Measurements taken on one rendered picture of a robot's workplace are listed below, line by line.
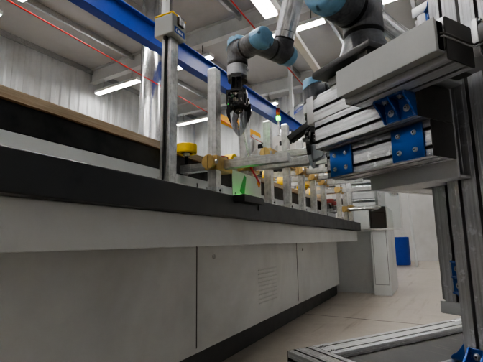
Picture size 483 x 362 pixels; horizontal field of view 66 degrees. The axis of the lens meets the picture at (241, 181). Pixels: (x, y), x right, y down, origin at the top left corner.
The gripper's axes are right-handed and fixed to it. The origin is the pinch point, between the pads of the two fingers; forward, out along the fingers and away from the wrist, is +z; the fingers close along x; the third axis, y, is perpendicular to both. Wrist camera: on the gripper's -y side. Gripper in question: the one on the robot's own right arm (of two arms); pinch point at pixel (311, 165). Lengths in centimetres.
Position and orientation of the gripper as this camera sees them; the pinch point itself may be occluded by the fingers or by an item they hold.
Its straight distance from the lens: 148.2
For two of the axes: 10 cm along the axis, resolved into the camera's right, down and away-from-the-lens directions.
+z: 0.3, 9.9, -1.7
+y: 8.9, -1.0, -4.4
